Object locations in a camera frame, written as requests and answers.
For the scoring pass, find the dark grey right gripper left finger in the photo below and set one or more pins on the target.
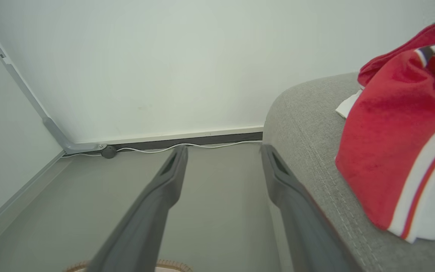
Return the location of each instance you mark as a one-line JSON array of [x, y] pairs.
[[145, 223]]

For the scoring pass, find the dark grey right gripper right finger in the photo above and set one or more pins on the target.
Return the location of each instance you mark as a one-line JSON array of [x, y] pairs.
[[308, 234]]

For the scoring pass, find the red sports jersey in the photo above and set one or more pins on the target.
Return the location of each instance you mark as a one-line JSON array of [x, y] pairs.
[[391, 132]]

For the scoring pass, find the white cloth piece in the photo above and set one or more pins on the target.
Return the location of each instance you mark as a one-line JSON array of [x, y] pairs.
[[347, 105]]

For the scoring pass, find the grey upholstered furniture piece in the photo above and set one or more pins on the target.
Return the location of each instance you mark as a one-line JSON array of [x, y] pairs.
[[308, 132]]

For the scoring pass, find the white perforated laundry basket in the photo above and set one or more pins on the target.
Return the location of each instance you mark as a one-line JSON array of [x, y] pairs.
[[172, 266]]

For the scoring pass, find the dark round floor foot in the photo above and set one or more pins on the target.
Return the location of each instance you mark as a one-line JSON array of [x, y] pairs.
[[108, 152]]

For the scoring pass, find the black baseboard strip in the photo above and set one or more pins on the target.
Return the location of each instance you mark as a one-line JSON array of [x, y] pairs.
[[225, 139]]

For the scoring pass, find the grey skirting strip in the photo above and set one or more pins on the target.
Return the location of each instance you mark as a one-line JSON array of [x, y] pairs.
[[13, 196]]

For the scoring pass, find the grey metal frame post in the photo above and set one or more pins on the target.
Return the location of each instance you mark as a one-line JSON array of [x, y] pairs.
[[53, 130]]

